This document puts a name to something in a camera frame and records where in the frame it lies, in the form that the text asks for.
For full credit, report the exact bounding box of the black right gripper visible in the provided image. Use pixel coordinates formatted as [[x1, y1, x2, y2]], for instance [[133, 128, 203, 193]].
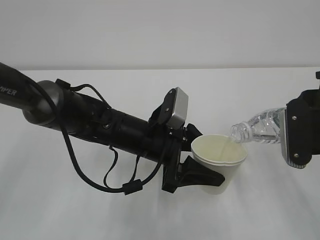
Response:
[[307, 87, 320, 156]]

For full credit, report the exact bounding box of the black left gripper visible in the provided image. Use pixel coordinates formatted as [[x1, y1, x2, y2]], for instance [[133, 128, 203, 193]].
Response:
[[161, 123, 225, 193]]

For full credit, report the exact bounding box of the white paper cup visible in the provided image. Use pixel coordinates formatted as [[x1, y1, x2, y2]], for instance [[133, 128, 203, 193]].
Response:
[[190, 134, 248, 195]]

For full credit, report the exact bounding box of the clear water bottle green label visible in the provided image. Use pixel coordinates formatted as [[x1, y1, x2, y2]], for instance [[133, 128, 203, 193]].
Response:
[[230, 107, 286, 144]]

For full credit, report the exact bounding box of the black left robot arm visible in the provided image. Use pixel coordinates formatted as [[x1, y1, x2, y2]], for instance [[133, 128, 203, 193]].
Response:
[[0, 64, 225, 195]]

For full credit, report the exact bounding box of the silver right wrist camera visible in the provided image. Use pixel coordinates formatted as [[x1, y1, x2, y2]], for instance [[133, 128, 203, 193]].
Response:
[[280, 95, 312, 170]]

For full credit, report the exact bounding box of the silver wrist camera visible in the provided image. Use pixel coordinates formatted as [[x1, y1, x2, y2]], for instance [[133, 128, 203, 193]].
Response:
[[280, 95, 312, 170], [147, 87, 189, 131]]

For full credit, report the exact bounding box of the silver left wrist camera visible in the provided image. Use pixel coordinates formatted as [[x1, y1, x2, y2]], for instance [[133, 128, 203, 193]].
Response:
[[147, 87, 189, 131]]

